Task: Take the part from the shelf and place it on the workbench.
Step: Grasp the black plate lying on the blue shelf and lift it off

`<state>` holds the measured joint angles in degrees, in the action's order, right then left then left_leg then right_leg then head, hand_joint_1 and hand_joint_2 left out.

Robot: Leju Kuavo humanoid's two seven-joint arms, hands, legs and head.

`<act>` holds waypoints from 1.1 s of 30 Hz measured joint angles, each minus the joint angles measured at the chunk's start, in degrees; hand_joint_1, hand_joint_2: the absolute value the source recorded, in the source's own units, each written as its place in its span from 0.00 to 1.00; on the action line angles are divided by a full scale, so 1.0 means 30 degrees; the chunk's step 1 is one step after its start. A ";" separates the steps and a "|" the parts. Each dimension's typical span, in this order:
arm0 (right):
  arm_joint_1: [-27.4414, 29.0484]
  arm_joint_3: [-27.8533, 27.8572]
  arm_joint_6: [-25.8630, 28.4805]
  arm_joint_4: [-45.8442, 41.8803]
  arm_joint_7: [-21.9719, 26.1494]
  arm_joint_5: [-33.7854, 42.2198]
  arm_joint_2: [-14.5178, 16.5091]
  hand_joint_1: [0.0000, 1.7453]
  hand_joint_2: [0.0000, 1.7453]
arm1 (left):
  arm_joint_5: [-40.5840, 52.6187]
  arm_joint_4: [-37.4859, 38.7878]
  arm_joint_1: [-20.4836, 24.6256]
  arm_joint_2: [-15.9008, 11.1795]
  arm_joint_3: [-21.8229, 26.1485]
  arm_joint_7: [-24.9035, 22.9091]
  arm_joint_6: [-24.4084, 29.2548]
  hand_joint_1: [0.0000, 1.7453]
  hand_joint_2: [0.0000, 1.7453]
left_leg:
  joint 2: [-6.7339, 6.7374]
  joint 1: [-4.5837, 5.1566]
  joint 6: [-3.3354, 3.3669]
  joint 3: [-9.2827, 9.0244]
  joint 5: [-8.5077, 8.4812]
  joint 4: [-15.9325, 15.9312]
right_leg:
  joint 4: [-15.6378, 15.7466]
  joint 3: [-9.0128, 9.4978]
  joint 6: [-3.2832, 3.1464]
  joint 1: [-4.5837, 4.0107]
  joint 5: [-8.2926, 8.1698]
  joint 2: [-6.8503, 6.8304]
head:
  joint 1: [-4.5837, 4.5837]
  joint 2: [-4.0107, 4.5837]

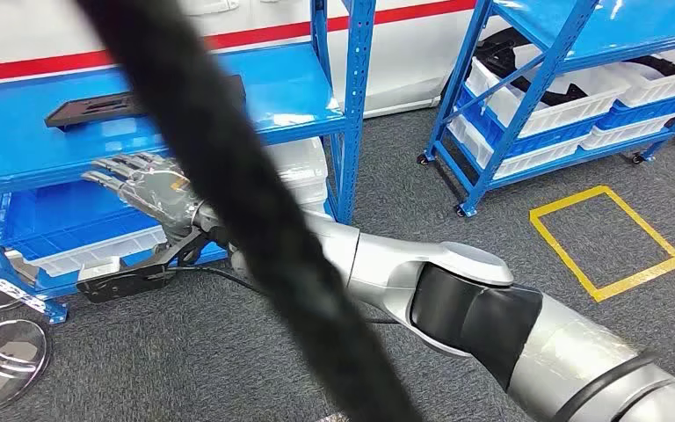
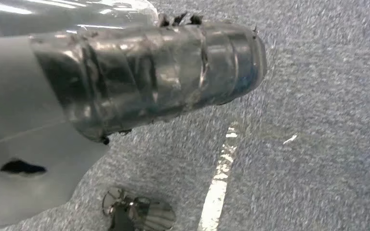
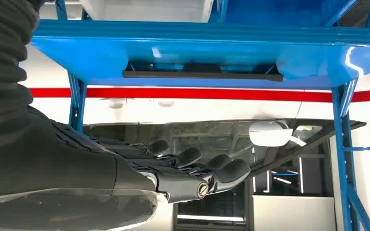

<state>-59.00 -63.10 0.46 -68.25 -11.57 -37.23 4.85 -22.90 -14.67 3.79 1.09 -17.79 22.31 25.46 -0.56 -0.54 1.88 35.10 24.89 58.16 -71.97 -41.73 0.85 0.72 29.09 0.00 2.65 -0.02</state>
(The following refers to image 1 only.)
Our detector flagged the long black plastic part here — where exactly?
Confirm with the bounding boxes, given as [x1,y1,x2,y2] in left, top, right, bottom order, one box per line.
[44,74,247,132]

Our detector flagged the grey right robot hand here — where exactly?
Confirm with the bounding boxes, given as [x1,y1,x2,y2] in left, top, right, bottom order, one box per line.
[81,152,202,240]

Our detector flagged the stacked white plastic bins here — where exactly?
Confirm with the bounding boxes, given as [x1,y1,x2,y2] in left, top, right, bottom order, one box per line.
[263,137,334,220]

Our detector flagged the yellow floor tape square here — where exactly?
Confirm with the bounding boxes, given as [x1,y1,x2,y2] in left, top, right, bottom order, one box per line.
[528,186,675,304]

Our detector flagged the white car with red stripe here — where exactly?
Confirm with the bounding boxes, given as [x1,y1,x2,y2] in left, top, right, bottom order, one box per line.
[0,0,493,119]

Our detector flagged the thick black cable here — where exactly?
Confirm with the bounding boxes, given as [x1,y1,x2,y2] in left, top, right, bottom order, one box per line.
[74,0,421,422]

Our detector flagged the black car part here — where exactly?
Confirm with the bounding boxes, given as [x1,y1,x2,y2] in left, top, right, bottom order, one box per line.
[475,27,590,107]
[627,55,675,78]

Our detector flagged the blue wheeled shelf rack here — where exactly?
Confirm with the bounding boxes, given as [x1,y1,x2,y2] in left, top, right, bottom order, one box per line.
[417,0,675,218]

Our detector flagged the blue metal shelf rack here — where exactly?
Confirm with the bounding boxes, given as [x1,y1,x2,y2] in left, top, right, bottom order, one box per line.
[0,0,377,325]

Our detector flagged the thin black camera cable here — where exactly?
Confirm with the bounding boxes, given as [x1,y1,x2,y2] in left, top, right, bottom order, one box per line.
[168,266,398,325]

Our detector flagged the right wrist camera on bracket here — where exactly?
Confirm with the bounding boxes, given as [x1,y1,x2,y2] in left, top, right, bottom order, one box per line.
[76,228,225,304]

